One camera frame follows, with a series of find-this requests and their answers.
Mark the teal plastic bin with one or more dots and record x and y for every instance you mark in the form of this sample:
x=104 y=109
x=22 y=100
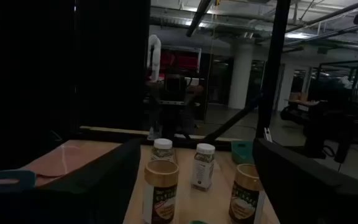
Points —
x=241 y=152

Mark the black ceiling pipe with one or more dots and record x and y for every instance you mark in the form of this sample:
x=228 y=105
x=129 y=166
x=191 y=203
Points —
x=197 y=17

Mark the silver metal corner bracket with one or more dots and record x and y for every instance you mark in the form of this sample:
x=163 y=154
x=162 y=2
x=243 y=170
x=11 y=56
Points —
x=267 y=134

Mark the white-lid bagel seasoning jar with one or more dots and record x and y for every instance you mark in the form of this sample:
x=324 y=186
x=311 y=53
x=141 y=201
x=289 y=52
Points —
x=202 y=171
x=163 y=144

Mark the tan-lid spice jar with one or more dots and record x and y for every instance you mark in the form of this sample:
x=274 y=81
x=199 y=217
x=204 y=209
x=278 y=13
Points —
x=244 y=199
x=160 y=199

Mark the pink folded cloth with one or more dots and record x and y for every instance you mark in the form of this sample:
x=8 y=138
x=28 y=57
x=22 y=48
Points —
x=73 y=158

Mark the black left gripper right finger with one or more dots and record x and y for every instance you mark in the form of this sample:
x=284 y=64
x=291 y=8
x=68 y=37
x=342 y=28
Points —
x=322 y=205

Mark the black folding partition screen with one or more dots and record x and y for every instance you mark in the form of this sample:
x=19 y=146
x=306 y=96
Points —
x=104 y=62

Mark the white round column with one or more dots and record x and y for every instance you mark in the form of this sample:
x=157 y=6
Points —
x=241 y=77

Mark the white padded pole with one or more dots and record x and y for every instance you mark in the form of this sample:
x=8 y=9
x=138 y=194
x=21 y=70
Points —
x=155 y=56

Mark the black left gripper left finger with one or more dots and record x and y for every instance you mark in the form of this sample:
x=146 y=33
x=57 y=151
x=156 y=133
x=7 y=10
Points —
x=73 y=202

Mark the red wall panel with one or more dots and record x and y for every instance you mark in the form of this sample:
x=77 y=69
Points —
x=185 y=62

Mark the black office chair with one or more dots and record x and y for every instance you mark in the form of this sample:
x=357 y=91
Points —
x=328 y=124

